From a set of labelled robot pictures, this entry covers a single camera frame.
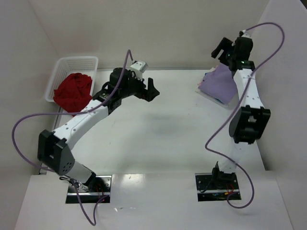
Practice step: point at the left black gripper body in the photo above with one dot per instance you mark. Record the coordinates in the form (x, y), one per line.
(143, 88)

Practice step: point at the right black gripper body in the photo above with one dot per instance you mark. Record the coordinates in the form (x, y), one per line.
(224, 54)

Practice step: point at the purple t shirt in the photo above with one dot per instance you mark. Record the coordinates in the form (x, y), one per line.
(219, 83)

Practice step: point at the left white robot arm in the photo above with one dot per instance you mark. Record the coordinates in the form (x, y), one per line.
(54, 147)

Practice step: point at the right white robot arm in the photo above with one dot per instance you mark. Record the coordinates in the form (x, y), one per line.
(251, 118)

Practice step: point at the white folded t shirt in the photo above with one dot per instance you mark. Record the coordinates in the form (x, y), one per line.
(216, 99)

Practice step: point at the red t shirt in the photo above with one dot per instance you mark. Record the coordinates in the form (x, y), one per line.
(73, 94)

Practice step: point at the white plastic basket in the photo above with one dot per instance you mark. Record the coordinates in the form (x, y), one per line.
(67, 65)

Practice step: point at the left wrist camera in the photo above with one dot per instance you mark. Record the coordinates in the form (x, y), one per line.
(138, 68)

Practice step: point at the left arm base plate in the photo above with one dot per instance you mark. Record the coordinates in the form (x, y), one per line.
(100, 190)

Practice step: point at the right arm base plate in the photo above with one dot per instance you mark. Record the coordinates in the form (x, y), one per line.
(209, 189)

